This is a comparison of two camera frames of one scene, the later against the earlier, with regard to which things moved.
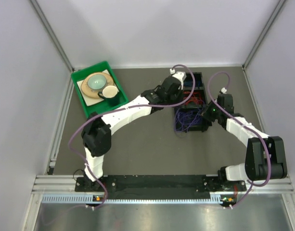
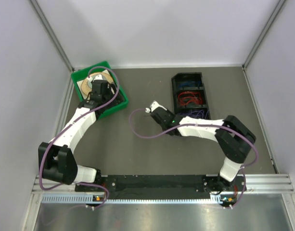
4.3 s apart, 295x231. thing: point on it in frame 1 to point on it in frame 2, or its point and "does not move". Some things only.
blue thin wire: x=190 y=83 does not move
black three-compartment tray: x=187 y=116 does not move
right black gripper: x=205 y=113 to x=173 y=115
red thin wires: x=195 y=99 does not move
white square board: x=89 y=100 does not move
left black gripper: x=180 y=92 to x=119 y=99
